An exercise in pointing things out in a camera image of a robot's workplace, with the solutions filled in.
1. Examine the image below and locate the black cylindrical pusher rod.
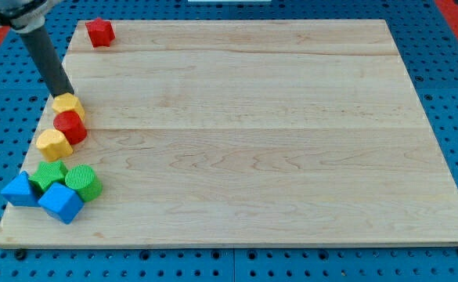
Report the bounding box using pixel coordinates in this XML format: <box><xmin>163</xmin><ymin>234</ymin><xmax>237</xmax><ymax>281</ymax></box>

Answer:
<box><xmin>20</xmin><ymin>26</ymin><xmax>74</xmax><ymax>98</ymax></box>

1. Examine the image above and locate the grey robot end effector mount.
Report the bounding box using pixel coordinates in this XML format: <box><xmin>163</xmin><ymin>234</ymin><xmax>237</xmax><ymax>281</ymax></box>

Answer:
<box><xmin>0</xmin><ymin>0</ymin><xmax>62</xmax><ymax>34</ymax></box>

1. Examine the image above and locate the blue triangle block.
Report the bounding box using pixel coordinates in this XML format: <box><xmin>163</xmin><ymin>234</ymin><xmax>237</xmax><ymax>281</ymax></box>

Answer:
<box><xmin>0</xmin><ymin>171</ymin><xmax>39</xmax><ymax>207</ymax></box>

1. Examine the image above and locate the red star block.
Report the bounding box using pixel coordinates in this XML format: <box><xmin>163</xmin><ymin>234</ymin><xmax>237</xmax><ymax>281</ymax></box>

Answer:
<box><xmin>85</xmin><ymin>17</ymin><xmax>115</xmax><ymax>48</ymax></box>

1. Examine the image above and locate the yellow hexagon block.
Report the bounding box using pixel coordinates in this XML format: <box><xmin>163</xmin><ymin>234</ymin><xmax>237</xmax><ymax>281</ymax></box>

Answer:
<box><xmin>52</xmin><ymin>92</ymin><xmax>85</xmax><ymax>121</ymax></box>

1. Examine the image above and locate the red cylinder block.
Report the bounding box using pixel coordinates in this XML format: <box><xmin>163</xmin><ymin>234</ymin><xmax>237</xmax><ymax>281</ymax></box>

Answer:
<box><xmin>53</xmin><ymin>111</ymin><xmax>87</xmax><ymax>145</ymax></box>

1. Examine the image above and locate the yellow heart block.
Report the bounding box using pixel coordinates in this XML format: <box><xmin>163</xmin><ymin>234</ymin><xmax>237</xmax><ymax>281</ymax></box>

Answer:
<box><xmin>35</xmin><ymin>128</ymin><xmax>74</xmax><ymax>161</ymax></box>

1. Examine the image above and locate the green star block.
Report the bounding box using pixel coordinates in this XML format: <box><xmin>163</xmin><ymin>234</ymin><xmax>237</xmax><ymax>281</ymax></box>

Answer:
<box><xmin>29</xmin><ymin>160</ymin><xmax>68</xmax><ymax>194</ymax></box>

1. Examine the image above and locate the green cylinder block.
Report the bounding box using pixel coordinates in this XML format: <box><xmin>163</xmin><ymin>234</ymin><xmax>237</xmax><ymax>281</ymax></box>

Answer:
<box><xmin>65</xmin><ymin>164</ymin><xmax>103</xmax><ymax>202</ymax></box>

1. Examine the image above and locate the blue cube block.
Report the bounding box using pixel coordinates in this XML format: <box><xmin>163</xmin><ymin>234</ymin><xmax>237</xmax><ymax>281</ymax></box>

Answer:
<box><xmin>38</xmin><ymin>183</ymin><xmax>84</xmax><ymax>224</ymax></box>

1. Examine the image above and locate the wooden board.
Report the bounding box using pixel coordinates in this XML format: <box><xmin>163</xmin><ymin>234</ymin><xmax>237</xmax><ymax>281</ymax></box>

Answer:
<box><xmin>0</xmin><ymin>20</ymin><xmax>458</xmax><ymax>249</ymax></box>

